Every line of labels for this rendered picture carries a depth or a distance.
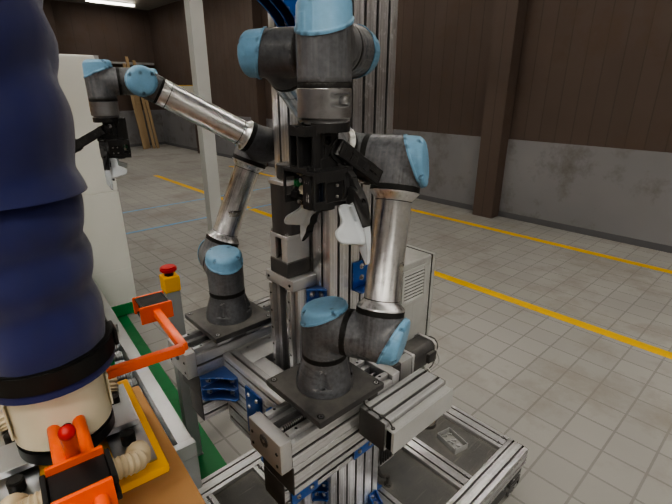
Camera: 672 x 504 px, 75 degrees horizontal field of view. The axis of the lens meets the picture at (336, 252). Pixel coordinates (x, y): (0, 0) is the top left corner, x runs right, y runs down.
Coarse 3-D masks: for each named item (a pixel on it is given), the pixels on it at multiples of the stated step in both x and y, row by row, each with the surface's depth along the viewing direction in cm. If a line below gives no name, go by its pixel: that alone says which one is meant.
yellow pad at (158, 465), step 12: (120, 384) 108; (120, 396) 104; (132, 396) 105; (144, 420) 97; (120, 432) 93; (132, 432) 90; (144, 432) 93; (108, 444) 91; (120, 444) 90; (156, 444) 91; (156, 456) 87; (156, 468) 85; (168, 468) 87; (120, 480) 83; (132, 480) 83; (144, 480) 84
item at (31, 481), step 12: (0, 432) 93; (0, 444) 90; (36, 468) 85; (0, 480) 82; (12, 480) 79; (24, 480) 80; (36, 480) 82; (0, 492) 80; (12, 492) 78; (24, 492) 80
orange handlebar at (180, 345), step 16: (160, 320) 115; (176, 336) 107; (160, 352) 101; (176, 352) 103; (112, 368) 95; (128, 368) 97; (80, 416) 82; (48, 432) 78; (80, 432) 78; (80, 448) 75
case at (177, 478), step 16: (144, 400) 123; (160, 432) 112; (176, 464) 102; (160, 480) 98; (176, 480) 98; (192, 480) 98; (128, 496) 94; (144, 496) 94; (160, 496) 94; (176, 496) 94; (192, 496) 94
